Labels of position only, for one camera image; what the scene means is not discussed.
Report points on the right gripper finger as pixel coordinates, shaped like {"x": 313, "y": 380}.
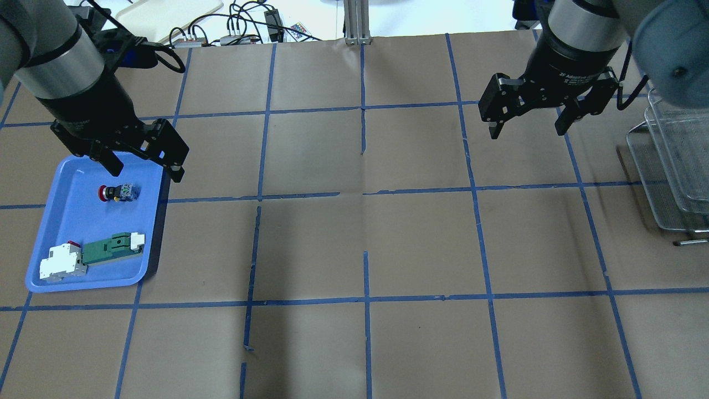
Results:
{"x": 500, "y": 102}
{"x": 593, "y": 102}

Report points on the green terminal block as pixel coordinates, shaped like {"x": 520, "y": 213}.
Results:
{"x": 117, "y": 247}

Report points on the blue plastic tray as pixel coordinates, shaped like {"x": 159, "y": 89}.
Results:
{"x": 74, "y": 213}

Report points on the colourful remote control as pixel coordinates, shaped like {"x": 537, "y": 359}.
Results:
{"x": 298, "y": 32}

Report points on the usb hub with cables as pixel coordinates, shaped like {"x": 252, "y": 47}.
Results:
{"x": 240, "y": 39}

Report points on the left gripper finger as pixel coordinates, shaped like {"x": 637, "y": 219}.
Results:
{"x": 168, "y": 149}
{"x": 106, "y": 158}

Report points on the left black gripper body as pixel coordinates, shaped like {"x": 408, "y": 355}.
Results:
{"x": 87, "y": 108}

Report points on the white circuit breaker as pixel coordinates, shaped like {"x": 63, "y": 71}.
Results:
{"x": 62, "y": 261}

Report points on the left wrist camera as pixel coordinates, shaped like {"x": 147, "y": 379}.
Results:
{"x": 122, "y": 49}

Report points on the aluminium frame post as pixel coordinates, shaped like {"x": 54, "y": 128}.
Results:
{"x": 356, "y": 22}

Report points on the black power adapter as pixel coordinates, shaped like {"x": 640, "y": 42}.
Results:
{"x": 272, "y": 18}

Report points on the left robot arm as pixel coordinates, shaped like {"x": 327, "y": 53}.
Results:
{"x": 70, "y": 68}

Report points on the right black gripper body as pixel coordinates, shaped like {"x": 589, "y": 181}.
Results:
{"x": 573, "y": 65}

